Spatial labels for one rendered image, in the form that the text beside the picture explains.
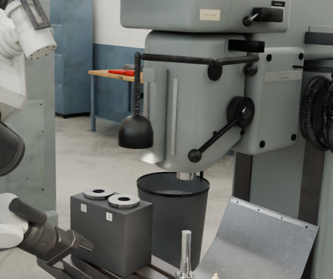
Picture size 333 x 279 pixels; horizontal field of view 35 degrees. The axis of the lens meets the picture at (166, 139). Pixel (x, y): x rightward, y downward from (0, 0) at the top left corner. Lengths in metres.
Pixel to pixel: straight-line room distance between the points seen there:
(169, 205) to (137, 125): 2.16
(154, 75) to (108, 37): 7.46
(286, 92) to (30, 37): 0.62
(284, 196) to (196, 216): 1.75
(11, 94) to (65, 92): 7.39
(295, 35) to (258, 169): 0.46
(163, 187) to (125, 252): 2.15
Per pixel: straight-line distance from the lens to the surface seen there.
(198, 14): 1.05
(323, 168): 1.47
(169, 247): 3.29
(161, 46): 1.16
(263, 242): 1.59
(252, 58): 1.09
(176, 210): 3.18
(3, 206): 1.29
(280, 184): 1.56
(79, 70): 8.60
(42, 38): 1.09
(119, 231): 1.45
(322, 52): 1.45
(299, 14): 1.34
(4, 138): 1.03
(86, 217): 1.54
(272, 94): 1.27
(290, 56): 1.31
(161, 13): 1.11
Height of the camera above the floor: 1.66
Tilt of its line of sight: 13 degrees down
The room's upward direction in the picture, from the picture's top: 2 degrees clockwise
